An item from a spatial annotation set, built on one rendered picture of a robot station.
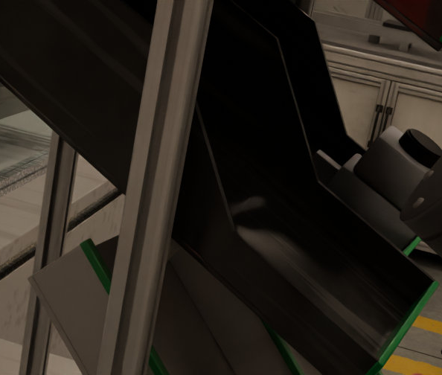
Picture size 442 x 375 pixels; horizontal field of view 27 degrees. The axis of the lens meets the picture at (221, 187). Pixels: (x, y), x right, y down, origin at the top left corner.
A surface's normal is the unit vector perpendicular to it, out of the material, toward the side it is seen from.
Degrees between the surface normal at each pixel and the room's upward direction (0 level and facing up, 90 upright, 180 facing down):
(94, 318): 90
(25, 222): 0
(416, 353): 0
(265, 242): 25
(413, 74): 90
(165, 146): 90
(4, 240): 0
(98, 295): 90
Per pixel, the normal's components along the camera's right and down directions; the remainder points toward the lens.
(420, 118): -0.27, 0.22
